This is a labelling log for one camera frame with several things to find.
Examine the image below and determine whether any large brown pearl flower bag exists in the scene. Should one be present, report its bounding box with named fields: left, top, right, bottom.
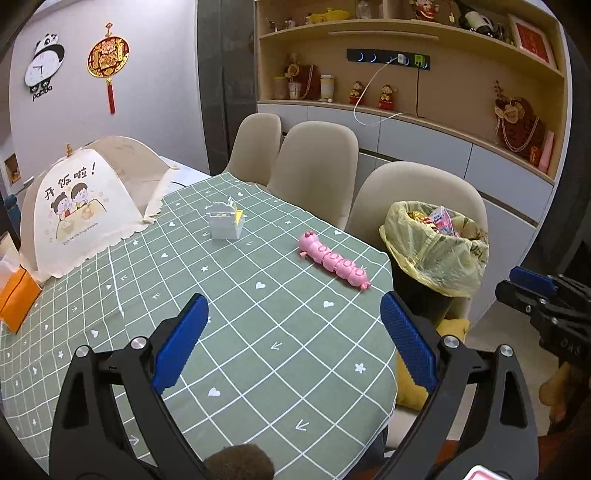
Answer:
left=493, top=80, right=541, bottom=155

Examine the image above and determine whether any black waste bin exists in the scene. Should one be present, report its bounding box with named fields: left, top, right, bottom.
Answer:
left=392, top=263, right=472, bottom=333

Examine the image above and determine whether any beige wall shelf cabinet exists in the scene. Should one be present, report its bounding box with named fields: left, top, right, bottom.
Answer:
left=253, top=0, right=568, bottom=259

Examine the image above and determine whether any green checked tablecloth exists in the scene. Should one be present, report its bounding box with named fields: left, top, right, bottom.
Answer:
left=0, top=172, right=399, bottom=480

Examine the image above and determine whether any small white box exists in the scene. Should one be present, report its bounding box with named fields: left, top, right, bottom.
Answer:
left=205, top=196, right=244, bottom=241

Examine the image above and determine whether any orange tissue box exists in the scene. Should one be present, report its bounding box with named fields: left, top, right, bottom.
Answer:
left=0, top=268, right=42, bottom=334

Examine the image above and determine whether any panda wall clock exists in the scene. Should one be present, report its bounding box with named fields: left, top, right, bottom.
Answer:
left=24, top=33, right=65, bottom=101

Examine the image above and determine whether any person's right forearm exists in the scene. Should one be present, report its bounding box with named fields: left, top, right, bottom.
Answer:
left=538, top=406, right=591, bottom=480

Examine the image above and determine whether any heap of mixed wrappers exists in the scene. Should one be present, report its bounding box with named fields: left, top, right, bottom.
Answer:
left=404, top=205, right=486, bottom=243

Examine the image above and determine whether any cream cartoon print food cover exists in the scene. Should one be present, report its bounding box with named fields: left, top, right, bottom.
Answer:
left=19, top=136, right=180, bottom=281

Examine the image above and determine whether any yellow toy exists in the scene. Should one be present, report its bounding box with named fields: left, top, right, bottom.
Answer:
left=307, top=8, right=351, bottom=25

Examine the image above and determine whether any small brown flower gift bag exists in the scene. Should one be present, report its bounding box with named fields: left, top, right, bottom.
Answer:
left=284, top=53, right=321, bottom=101

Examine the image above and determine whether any dark glass cabinet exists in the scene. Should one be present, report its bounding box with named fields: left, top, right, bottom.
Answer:
left=196, top=0, right=257, bottom=176

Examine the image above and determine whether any panda bottle holder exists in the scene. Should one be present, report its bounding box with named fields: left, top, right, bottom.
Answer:
left=464, top=11, right=509, bottom=38

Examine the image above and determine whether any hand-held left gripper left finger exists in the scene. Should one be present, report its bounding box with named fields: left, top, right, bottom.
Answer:
left=48, top=293, right=211, bottom=480

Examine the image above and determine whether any white charging cable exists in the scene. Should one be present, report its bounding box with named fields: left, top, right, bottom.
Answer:
left=353, top=55, right=407, bottom=126

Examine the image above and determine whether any black power cable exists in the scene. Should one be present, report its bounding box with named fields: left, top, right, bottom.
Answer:
left=416, top=68, right=428, bottom=118

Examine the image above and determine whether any pink caterpillar toy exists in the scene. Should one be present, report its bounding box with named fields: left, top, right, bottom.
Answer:
left=298, top=231, right=372, bottom=292

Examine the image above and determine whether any yellow cushion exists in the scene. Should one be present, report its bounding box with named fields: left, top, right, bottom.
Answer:
left=394, top=318, right=471, bottom=409

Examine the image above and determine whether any red framed picture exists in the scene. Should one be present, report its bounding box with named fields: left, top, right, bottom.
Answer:
left=508, top=14, right=556, bottom=69

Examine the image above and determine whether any beige chair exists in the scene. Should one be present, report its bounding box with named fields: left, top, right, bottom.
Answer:
left=222, top=113, right=282, bottom=185
left=267, top=121, right=360, bottom=229
left=345, top=161, right=489, bottom=450

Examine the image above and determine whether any black power strip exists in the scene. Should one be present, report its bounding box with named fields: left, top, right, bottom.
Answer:
left=347, top=48, right=432, bottom=71

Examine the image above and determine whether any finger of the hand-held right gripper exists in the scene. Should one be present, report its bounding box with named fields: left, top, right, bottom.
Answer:
left=509, top=267, right=559, bottom=296
left=495, top=279, right=550, bottom=317

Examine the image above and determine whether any dark wine bottle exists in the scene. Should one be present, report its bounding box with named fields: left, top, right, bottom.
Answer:
left=455, top=0, right=497, bottom=33

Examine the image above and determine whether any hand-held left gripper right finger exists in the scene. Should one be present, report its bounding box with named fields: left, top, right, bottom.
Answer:
left=376, top=291, right=541, bottom=480

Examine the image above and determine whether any person's right hand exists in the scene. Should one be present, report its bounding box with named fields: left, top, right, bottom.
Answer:
left=538, top=362, right=573, bottom=421

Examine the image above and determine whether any white tissue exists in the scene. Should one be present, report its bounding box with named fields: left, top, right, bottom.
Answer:
left=0, top=233, right=21, bottom=278

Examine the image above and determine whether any brown fuzzy clothing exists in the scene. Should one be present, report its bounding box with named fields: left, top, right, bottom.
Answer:
left=203, top=443, right=276, bottom=480

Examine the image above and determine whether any red gold knot wall ornament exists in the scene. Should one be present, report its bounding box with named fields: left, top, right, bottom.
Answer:
left=87, top=22, right=131, bottom=115

